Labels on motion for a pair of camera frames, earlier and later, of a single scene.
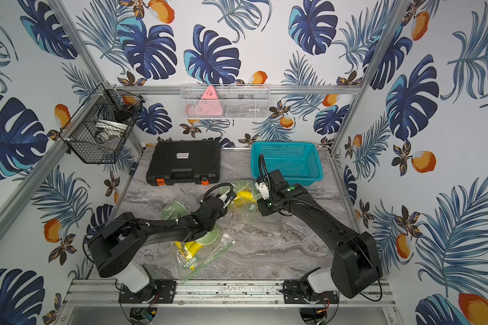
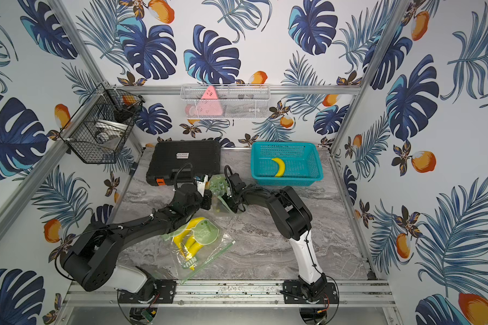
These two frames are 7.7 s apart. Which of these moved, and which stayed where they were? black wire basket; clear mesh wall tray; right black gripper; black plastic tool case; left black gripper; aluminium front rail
Moved: right black gripper; left black gripper
Stayed: black wire basket; black plastic tool case; aluminium front rail; clear mesh wall tray
